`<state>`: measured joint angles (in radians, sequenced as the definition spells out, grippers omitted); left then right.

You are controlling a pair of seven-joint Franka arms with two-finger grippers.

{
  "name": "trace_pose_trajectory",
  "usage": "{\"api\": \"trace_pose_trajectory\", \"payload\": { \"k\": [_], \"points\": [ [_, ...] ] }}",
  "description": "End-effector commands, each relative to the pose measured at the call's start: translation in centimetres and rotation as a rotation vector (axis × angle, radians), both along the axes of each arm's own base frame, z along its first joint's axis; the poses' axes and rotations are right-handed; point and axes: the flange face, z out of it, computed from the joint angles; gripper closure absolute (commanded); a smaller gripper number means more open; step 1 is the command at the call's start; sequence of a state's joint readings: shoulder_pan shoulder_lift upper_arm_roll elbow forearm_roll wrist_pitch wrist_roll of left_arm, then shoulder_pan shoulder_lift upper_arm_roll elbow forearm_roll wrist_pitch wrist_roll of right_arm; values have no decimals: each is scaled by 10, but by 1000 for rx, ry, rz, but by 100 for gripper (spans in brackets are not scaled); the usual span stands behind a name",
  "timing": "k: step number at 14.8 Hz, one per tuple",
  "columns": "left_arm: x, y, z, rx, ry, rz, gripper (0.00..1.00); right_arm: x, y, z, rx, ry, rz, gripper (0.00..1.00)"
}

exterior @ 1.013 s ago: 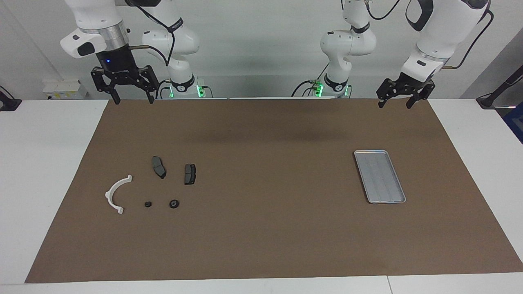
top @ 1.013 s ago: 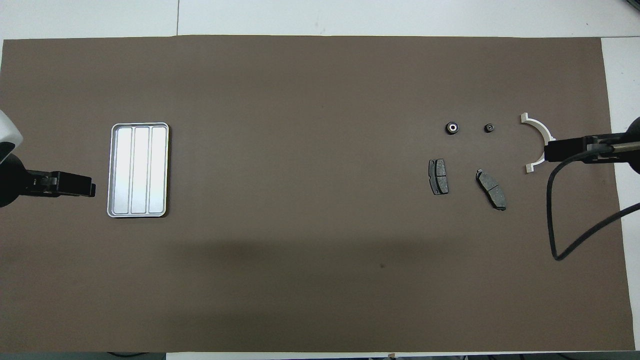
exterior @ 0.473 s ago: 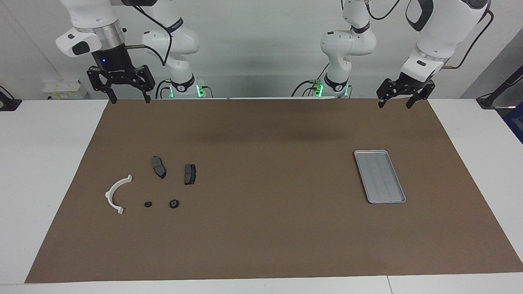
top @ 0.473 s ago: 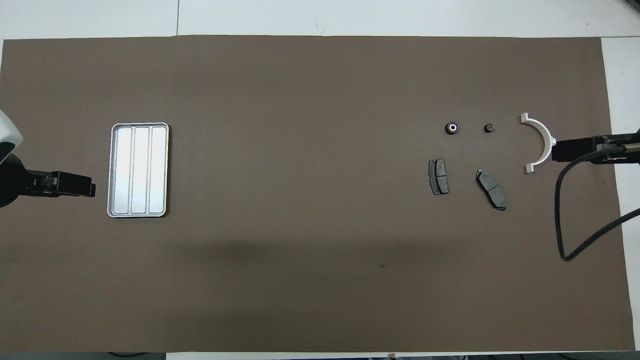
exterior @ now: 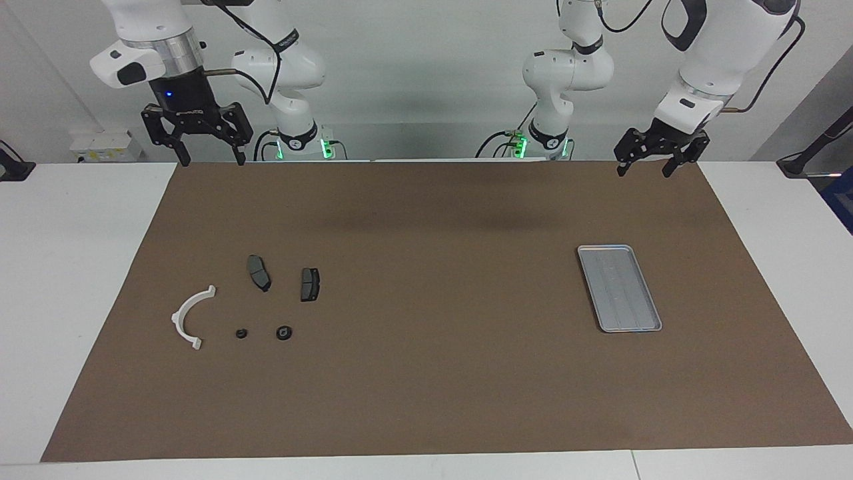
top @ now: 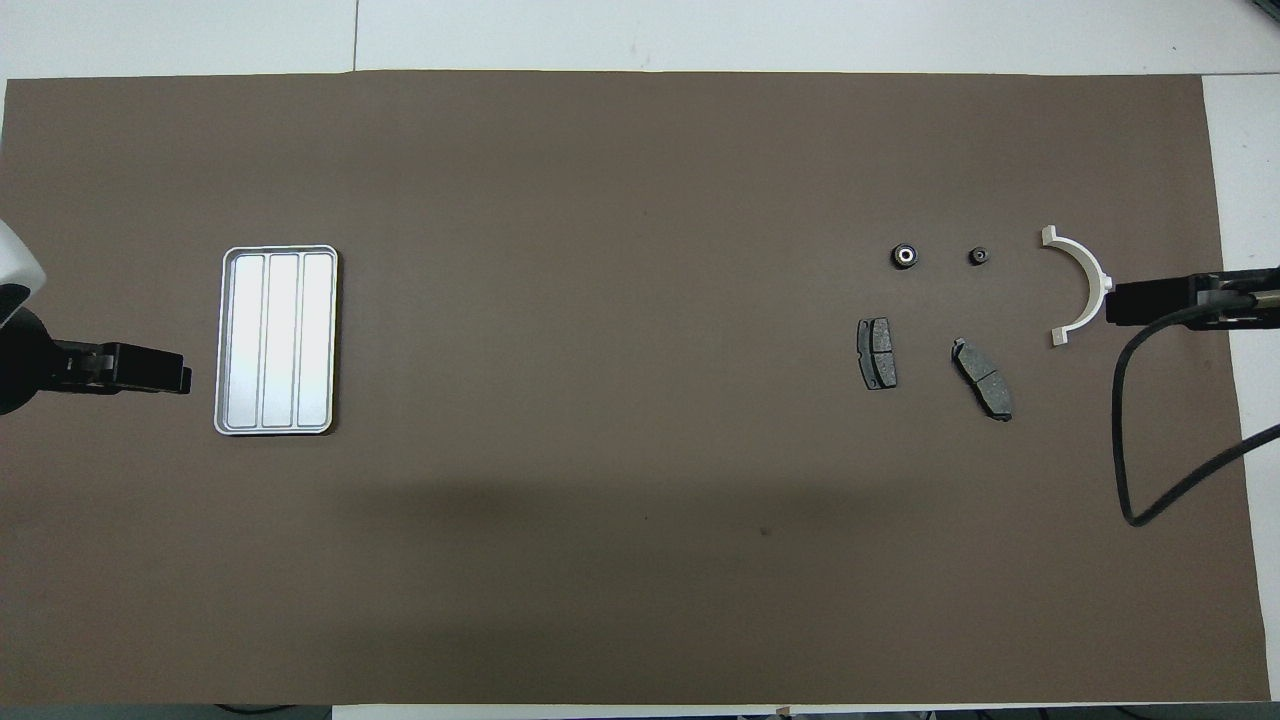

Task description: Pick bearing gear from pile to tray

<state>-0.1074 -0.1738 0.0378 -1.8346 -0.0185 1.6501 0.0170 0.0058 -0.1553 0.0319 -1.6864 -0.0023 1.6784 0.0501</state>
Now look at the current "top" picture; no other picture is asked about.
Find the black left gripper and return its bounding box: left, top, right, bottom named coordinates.
left=0, top=305, right=193, bottom=417

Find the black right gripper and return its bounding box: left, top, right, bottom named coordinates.
left=1105, top=266, right=1280, bottom=331

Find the silver metal tray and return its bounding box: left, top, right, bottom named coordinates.
left=213, top=245, right=340, bottom=437

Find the long dark brake pad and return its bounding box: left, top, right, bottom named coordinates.
left=950, top=338, right=1015, bottom=423

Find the short dark brake pad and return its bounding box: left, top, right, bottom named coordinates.
left=856, top=317, right=899, bottom=391

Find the brown table mat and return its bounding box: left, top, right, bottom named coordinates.
left=0, top=70, right=1271, bottom=706

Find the white curved plastic bracket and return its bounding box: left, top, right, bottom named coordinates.
left=1040, top=225, right=1114, bottom=348

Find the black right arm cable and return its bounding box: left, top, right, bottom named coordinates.
left=1113, top=300, right=1280, bottom=528

